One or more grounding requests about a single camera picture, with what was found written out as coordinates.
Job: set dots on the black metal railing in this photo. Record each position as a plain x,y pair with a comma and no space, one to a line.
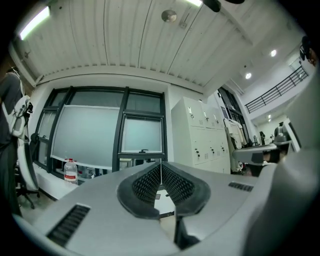
275,88

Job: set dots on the round ceiling downlight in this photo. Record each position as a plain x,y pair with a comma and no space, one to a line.
273,53
248,75

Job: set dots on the smartphone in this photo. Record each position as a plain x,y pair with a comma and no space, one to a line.
158,196

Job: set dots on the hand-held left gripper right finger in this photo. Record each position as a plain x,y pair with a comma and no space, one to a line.
225,200

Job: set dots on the large clear water bottle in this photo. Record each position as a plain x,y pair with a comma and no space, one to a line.
70,172

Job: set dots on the clothes rack with garments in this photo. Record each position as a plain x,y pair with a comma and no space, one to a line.
236,140

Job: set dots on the grey metal locker cabinet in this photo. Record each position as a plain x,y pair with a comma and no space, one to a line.
200,135

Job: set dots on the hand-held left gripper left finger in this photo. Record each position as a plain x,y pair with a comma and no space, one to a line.
112,200

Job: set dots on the large frosted window sash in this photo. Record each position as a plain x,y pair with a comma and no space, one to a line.
85,135

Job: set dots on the black framed glass door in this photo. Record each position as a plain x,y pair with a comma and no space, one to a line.
231,105

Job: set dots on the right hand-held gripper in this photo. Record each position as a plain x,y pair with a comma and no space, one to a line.
282,133

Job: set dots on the grey ceiling junction box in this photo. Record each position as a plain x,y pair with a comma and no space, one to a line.
183,24

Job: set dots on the small frosted window sash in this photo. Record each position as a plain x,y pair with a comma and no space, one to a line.
142,135

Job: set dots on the fluorescent ceiling tube light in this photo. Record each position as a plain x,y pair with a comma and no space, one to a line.
195,2
35,22

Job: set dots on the white office chair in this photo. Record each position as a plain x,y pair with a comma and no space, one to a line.
26,165

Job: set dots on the black office chair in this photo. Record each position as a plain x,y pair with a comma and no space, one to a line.
34,140

